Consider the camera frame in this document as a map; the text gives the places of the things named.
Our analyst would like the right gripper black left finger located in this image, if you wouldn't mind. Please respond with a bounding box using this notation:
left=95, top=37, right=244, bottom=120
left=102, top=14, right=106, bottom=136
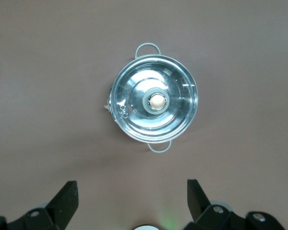
left=0, top=181, right=79, bottom=230

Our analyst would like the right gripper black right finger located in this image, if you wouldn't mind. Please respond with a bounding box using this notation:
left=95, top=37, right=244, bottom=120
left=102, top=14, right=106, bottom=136
left=182, top=179, right=287, bottom=230

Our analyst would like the steel electric cooking pot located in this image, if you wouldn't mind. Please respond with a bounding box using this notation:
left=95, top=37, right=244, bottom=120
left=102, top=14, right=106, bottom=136
left=103, top=43, right=199, bottom=154

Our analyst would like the glass pot lid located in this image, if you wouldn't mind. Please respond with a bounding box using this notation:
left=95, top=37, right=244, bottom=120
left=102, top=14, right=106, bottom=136
left=110, top=54, right=199, bottom=144

